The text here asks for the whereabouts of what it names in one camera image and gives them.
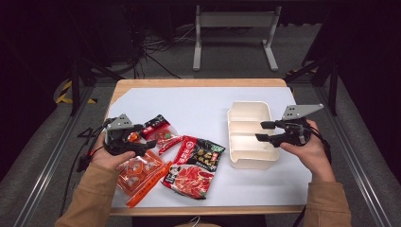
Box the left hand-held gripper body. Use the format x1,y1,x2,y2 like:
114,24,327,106
103,113,138,158

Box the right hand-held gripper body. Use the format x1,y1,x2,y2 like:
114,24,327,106
273,103,324,148

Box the small red snack packet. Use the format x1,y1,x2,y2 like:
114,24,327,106
140,113,183,156

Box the white divided plastic container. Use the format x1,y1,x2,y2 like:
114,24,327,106
226,100,281,170

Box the orange clear packet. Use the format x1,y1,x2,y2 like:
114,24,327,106
116,149,174,209

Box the large red and black packet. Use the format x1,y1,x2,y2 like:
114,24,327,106
161,135,227,201

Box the person's right hand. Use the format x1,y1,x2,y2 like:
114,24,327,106
279,118,337,184

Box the person's left hand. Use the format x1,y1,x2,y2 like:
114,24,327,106
91,133,137,172

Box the black metal stand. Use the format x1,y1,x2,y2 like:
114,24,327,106
283,58,340,117
67,56,126,117

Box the yellow and black floor tape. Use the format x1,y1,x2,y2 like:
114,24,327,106
55,79,97,105

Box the right hand-held gripper cable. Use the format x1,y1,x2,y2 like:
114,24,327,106
291,121,333,227

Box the hand-held gripper cable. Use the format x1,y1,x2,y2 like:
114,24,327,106
59,117,112,218
291,121,333,227

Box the left hand-held gripper cable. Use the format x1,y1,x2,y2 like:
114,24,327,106
59,117,112,218

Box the aluminium rail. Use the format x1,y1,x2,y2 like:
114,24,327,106
315,86,393,227
12,84,96,227

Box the bundle of floor cables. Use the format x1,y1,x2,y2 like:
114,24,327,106
126,26,197,79

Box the white metal desk frame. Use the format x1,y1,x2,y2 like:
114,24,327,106
192,4,283,72

